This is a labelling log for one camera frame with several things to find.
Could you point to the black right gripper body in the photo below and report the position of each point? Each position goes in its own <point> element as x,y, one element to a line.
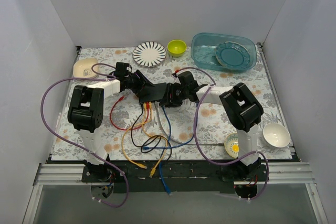
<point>172,94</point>

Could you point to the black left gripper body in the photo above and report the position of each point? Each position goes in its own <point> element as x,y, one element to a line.
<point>139,83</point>

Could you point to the dark grey network switch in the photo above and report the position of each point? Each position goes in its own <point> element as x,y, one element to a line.
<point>153,93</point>

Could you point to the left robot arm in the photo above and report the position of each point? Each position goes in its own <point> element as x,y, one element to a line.
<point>86,107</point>

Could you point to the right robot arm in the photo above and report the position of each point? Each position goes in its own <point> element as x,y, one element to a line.
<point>242,108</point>

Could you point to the striped white plate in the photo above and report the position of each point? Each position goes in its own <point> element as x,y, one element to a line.
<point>149,54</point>

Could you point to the lime green bowl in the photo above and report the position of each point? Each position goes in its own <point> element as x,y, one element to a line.
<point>176,48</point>

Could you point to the cream square dish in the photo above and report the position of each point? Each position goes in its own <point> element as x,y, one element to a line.
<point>83,68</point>

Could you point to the teal plastic tub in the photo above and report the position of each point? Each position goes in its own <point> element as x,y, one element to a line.
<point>203,50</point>

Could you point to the teal glass plate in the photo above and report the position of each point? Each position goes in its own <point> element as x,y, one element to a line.
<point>233,55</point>

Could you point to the yellow patterned small bowl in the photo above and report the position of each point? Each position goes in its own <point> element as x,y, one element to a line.
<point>231,145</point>

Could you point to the white ceramic bowl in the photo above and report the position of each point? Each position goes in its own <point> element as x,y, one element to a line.
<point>276,135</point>

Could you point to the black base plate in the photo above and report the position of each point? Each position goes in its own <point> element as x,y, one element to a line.
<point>179,176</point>

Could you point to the aluminium frame rail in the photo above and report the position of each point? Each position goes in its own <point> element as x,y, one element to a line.
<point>185,192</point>

